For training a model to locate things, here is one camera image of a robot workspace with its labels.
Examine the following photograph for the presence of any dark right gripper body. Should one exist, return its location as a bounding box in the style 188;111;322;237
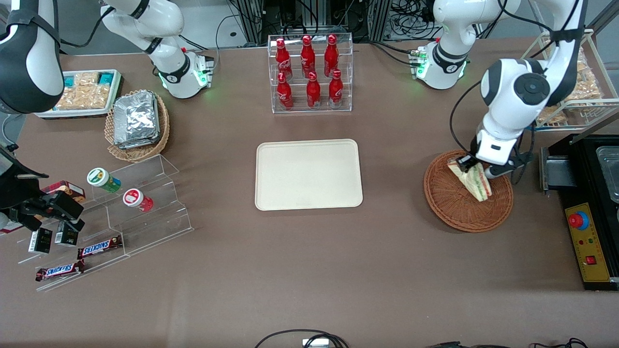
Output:
0;150;48;227

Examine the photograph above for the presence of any triangle sandwich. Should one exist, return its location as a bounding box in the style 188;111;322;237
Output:
447;159;493;203

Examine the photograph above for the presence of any brown wicker basket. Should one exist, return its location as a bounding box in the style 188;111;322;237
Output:
424;149;514;233

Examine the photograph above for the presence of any light tan wicker basket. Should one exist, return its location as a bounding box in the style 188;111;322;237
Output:
104;89;171;162

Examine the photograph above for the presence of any white snack tray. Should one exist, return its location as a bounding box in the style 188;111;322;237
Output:
35;69;122;119

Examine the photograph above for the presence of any beige plastic tray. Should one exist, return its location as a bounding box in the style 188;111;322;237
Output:
255;139;364;212

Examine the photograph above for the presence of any dark red carton box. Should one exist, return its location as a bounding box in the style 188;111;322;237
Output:
41;180;86;203

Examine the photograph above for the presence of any small black box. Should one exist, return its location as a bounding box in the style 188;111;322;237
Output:
54;221;79;247
28;227;53;255

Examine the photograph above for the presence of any green lid cup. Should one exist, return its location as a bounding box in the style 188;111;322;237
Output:
87;167;122;194

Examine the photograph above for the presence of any brown snickers bar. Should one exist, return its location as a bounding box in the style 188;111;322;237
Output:
77;235;123;260
35;260;86;282

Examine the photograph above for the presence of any red lid cup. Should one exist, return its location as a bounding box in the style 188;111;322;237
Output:
122;188;154;213

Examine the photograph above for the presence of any black machine housing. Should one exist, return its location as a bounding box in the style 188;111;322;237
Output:
539;133;619;291

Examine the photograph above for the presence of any clear acrylic step stand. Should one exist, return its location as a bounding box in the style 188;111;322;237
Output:
17;154;195;292

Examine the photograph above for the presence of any silver foil packet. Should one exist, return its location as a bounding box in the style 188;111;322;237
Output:
116;135;162;150
113;92;160;144

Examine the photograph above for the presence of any clear bag of crackers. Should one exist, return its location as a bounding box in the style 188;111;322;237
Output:
56;72;112;111

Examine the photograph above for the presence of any yellow control panel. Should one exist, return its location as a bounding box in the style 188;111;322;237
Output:
565;202;611;282

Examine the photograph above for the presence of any red cola bottle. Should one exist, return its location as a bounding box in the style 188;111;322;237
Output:
328;70;344;108
306;72;322;109
275;39;293;81
277;72;294;111
324;34;339;77
300;35;316;78

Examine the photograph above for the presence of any clear acrylic bottle rack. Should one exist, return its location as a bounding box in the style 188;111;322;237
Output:
267;33;354;115

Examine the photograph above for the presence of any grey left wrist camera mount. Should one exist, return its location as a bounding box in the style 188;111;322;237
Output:
486;150;533;180

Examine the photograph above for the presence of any white wire rack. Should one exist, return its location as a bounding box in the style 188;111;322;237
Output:
520;29;619;131

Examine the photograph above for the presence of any black cable bundle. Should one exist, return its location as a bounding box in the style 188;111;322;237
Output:
389;0;443;42

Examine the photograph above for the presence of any black cable loop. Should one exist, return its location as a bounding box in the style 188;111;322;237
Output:
254;329;350;348

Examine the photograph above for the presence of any aluminium frame rig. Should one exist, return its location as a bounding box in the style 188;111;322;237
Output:
227;0;393;45

